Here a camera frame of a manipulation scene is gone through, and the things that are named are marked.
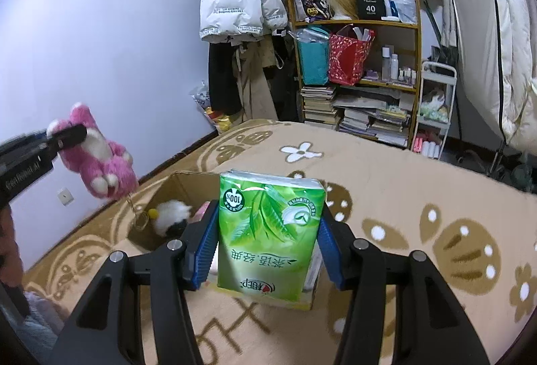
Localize black box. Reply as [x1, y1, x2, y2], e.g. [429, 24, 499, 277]
[355, 0, 387, 21]

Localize stack of books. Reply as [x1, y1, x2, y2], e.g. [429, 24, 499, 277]
[299, 85, 339, 129]

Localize clear bag of toys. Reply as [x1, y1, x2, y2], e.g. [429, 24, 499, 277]
[190, 81, 233, 134]

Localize person's left hand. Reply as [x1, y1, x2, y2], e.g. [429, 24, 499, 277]
[0, 205, 25, 301]

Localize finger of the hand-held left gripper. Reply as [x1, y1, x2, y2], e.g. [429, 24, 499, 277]
[45, 123, 88, 152]

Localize white fluffy plush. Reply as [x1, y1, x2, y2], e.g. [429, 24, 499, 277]
[149, 200, 194, 239]

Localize green tissue pack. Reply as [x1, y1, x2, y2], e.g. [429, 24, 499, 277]
[216, 169, 328, 304]

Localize person's jeans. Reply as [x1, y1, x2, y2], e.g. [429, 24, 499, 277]
[19, 287, 68, 353]

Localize white trolley cart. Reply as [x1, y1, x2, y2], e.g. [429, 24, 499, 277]
[412, 60, 458, 161]

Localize black hanging coat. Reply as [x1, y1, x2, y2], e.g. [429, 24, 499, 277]
[207, 41, 243, 117]

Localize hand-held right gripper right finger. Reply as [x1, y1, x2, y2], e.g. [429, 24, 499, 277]
[318, 203, 491, 365]

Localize pile of books and papers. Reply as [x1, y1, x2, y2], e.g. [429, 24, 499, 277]
[337, 92, 414, 147]

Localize teal bag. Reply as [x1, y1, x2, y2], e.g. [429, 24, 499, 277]
[295, 27, 331, 86]

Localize red bag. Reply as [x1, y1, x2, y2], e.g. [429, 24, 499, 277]
[328, 24, 376, 88]

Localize cream hanging duvet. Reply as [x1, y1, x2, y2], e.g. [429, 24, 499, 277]
[432, 0, 537, 150]

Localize wooden shelf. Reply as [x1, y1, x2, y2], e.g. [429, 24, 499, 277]
[286, 0, 423, 151]

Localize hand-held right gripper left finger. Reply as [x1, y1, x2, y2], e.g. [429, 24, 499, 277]
[52, 199, 222, 365]

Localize cardboard box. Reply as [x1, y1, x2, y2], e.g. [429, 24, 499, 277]
[125, 170, 327, 312]

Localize beige hanging garment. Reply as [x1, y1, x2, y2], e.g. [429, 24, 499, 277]
[232, 37, 278, 123]

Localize pink bear plush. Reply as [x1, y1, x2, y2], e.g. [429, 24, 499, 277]
[46, 102, 141, 200]

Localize row of small bottles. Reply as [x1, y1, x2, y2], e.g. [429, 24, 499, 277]
[381, 46, 417, 83]

